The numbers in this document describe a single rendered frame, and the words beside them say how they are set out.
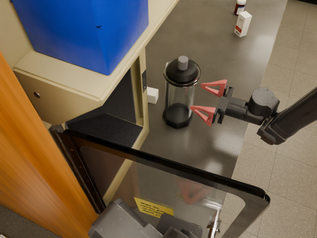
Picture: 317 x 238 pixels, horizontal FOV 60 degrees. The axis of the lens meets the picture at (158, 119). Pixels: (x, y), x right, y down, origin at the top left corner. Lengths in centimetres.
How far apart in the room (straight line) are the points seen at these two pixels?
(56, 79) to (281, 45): 277
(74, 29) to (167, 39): 101
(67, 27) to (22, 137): 11
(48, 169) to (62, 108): 8
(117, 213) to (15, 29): 23
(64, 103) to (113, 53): 8
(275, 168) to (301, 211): 31
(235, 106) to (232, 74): 35
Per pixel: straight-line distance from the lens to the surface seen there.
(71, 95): 30
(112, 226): 32
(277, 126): 76
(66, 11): 27
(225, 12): 148
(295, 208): 200
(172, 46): 123
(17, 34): 34
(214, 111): 77
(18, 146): 25
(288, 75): 269
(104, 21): 26
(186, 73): 77
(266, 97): 76
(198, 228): 43
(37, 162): 28
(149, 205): 54
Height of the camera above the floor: 172
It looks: 54 degrees down
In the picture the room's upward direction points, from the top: straight up
